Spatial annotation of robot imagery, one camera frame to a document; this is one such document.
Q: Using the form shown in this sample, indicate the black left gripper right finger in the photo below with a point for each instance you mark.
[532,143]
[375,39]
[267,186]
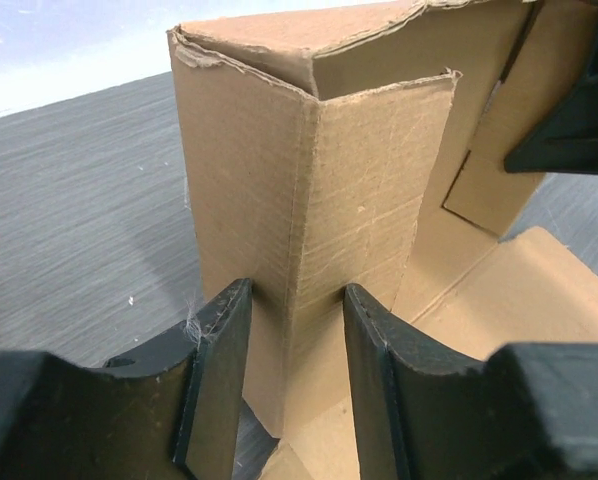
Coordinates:
[423,410]

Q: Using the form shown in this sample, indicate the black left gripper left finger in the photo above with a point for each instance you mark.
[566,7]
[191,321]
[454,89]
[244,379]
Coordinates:
[166,409]

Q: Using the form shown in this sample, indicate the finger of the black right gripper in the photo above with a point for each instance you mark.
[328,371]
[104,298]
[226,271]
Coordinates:
[566,141]

